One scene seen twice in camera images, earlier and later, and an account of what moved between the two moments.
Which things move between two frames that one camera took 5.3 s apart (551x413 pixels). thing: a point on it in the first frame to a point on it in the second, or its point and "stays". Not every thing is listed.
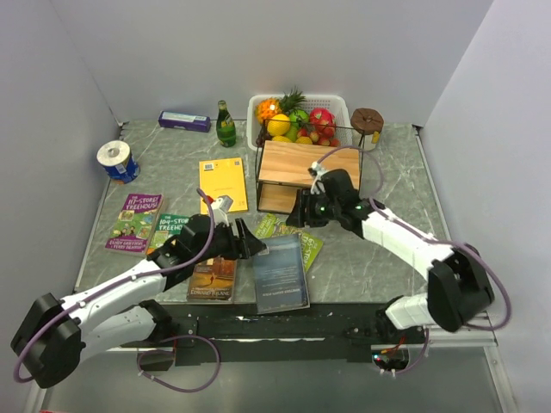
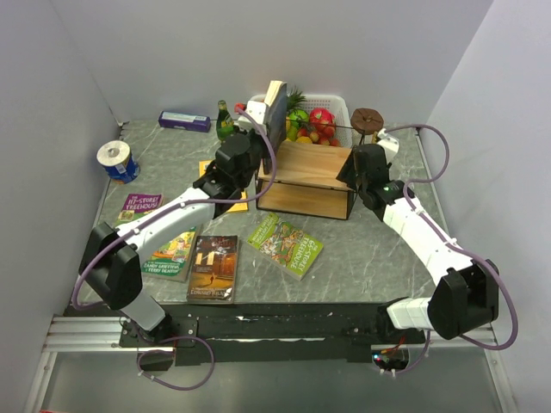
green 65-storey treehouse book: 310,245 stays
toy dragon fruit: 321,118 stays
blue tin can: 126,172 stays
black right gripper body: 319,209 to 348,173
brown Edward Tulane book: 213,279 stays
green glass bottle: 225,129 stays
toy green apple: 298,118 stays
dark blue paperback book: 280,276 to 276,120
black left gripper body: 225,243 to 258,149
